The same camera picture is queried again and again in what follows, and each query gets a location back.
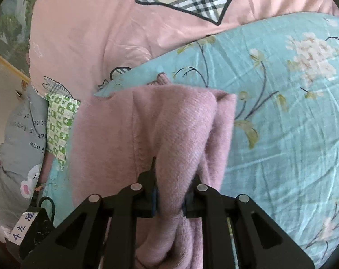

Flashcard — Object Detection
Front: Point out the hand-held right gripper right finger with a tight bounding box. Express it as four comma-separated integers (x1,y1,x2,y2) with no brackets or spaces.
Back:
182,174,316,269

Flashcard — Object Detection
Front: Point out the pink quilt with plaid hearts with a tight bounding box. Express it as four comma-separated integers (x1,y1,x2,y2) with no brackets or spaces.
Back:
26,0,339,101

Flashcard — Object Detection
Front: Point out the grey printed pillow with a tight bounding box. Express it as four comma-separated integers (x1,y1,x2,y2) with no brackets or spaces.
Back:
0,85,49,241

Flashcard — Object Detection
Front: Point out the green checked pillow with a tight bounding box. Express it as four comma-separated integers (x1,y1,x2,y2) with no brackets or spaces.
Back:
44,92,81,171

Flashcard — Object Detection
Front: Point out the mauve knitted sweater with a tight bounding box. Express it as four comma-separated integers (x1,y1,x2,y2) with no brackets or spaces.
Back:
66,73,238,269

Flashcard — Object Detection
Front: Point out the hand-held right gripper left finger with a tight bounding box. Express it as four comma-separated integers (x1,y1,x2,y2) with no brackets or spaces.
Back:
20,157,159,269

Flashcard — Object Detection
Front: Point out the blue floral bedsheet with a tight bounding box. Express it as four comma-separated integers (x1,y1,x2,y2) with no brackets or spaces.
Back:
42,13,339,269

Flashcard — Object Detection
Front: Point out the framed floral wall picture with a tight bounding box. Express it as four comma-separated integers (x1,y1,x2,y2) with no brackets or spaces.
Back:
0,0,46,82

